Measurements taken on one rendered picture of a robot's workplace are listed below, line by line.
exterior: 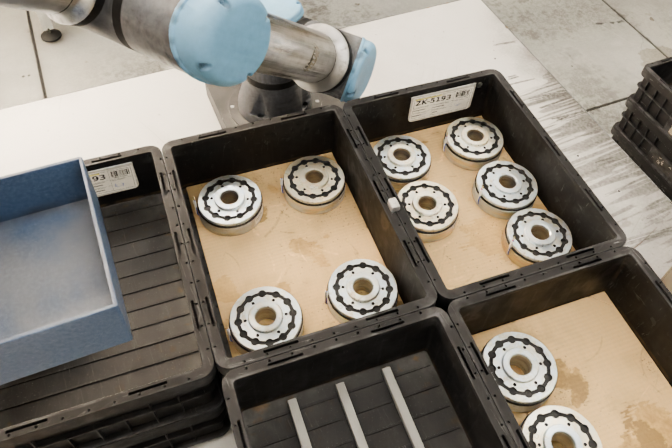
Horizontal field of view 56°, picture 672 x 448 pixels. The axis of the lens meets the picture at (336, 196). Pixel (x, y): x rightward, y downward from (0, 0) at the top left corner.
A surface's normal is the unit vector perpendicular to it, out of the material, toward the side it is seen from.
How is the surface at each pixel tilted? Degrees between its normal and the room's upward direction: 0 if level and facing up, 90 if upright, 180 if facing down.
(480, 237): 0
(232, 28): 83
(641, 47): 0
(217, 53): 83
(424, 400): 0
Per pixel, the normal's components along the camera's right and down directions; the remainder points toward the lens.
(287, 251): 0.03, -0.62
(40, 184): 0.40, 0.73
